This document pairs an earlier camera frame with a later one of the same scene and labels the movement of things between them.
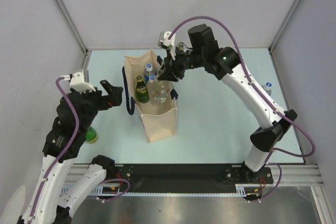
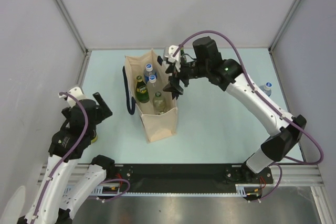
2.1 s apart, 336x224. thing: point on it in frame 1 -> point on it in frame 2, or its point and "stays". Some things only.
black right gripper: (170, 70) -> (174, 89)
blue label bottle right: (267, 87) stays
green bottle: (142, 92) stays
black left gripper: (115, 96) -> (103, 111)
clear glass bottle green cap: (161, 91) -> (159, 104)
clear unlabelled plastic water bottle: (153, 89) stays
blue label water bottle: (148, 71) stays
